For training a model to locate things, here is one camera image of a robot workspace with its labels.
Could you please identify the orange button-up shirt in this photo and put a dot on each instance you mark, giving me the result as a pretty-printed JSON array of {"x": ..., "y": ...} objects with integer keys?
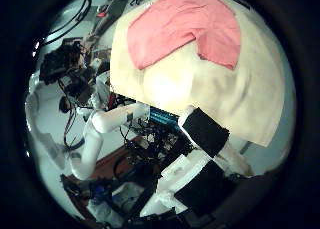
[{"x": 183, "y": 25}]

